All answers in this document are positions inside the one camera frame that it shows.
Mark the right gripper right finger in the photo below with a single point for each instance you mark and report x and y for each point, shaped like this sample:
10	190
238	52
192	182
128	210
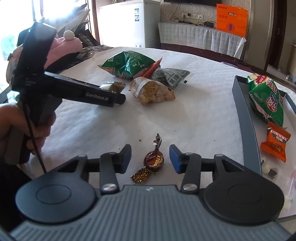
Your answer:
188	164

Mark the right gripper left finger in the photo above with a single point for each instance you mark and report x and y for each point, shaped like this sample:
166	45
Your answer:
110	164

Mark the brown gold candy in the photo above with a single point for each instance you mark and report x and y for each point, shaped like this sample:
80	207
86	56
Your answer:
153	162

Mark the clear small candy packet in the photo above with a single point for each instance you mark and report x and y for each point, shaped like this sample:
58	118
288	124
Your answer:
267	169

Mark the orange snack packet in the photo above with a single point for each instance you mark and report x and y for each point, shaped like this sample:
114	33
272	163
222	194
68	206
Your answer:
276	140

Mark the green yellow chip bag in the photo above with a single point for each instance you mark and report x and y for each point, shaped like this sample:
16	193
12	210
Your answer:
266	98

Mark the gold brown snack packet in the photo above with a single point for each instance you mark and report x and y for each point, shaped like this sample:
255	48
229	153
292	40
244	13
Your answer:
114	86

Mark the person's left hand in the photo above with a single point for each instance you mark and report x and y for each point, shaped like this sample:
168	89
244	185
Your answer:
12	116

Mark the pink plush toy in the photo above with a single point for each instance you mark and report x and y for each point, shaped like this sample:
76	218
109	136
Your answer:
63	52

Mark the white tablecloth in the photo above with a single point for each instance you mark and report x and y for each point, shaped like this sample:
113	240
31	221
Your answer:
201	119

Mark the clear pack of biscuits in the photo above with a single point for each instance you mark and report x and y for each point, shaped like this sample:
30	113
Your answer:
150	91

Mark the newspaper print snack packet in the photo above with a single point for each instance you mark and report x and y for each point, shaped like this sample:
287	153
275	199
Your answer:
171	77

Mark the grey shallow box tray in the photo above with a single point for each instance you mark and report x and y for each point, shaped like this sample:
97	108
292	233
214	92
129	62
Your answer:
253	133

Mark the red-orange narrow snack packet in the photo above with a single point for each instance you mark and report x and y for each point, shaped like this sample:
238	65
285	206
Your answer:
147	72

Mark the green snack bag far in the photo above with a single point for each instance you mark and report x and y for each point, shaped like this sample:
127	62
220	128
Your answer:
127	64

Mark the pink small snack packet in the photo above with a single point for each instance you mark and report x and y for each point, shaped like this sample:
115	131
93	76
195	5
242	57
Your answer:
292	180

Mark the purple floor object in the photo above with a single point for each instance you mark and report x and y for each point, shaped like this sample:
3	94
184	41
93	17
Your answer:
229	64

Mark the white chest freezer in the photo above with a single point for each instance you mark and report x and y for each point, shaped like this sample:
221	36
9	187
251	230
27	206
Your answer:
130	24

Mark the tv cabinet with lace cloth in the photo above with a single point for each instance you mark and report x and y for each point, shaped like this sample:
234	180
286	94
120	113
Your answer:
202	38

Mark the orange gift box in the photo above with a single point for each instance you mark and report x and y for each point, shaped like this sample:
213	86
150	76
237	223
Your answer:
232	19

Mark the black wall television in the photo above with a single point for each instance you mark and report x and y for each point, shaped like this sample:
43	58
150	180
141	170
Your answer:
203	2

